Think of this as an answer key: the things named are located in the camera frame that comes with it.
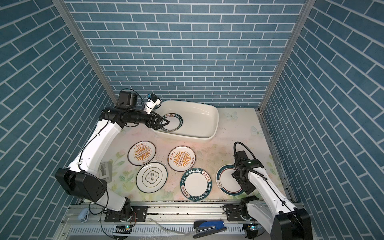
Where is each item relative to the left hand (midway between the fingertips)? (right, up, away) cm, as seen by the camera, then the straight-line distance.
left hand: (163, 118), depth 74 cm
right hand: (+40, -34, +7) cm, 53 cm away
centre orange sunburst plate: (+7, -25, +19) cm, 32 cm away
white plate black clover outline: (-9, -34, +10) cm, 37 cm away
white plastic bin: (+10, -1, +37) cm, 38 cm away
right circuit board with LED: (+44, -54, -3) cm, 70 cm away
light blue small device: (-38, -47, -3) cm, 60 cm away
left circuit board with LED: (-17, -55, -2) cm, 57 cm away
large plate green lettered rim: (+16, -37, +9) cm, 41 cm away
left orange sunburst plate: (-19, -22, +22) cm, 37 cm away
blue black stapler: (+21, -51, -7) cm, 55 cm away
